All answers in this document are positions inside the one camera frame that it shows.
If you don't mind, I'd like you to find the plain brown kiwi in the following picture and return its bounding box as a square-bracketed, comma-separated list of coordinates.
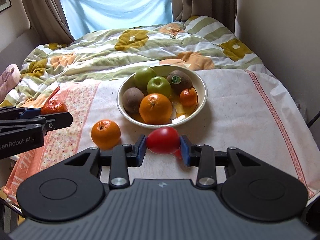
[123, 87, 144, 114]

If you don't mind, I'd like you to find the cream duck-print bowl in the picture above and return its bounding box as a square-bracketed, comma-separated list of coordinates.
[117, 64, 208, 129]

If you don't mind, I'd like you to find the brown kiwi with sticker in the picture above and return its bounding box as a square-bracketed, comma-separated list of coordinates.
[167, 70, 193, 95]

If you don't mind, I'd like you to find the white plastic bag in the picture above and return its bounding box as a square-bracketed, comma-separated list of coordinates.
[296, 100, 308, 122]

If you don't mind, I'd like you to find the small mandarin orange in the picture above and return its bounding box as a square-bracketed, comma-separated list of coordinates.
[179, 88, 197, 107]

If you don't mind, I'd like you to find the large orange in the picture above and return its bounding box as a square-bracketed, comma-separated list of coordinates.
[91, 119, 121, 150]
[139, 93, 172, 125]

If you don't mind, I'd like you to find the red tomato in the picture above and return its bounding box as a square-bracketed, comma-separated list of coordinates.
[174, 148, 182, 160]
[146, 127, 181, 154]

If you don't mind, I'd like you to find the left brown curtain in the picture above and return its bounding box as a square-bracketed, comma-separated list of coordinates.
[22, 0, 74, 44]

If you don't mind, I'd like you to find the light blue window sheet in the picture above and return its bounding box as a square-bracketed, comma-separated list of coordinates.
[60, 0, 174, 39]

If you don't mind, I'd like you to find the pink plush toy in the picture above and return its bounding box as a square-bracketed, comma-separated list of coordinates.
[0, 64, 21, 102]

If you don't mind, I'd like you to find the brown curtain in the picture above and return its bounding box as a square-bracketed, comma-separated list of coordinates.
[170, 0, 238, 33]
[22, 0, 74, 44]

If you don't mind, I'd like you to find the right brown curtain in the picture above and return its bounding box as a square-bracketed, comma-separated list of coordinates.
[170, 0, 238, 33]

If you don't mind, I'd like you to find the floral striped quilt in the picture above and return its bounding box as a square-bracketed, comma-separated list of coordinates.
[1, 16, 268, 107]

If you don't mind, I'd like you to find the green apple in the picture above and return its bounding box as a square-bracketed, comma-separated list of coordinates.
[147, 76, 171, 98]
[133, 67, 157, 91]

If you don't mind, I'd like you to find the black cable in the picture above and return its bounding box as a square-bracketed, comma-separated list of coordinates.
[306, 109, 320, 128]

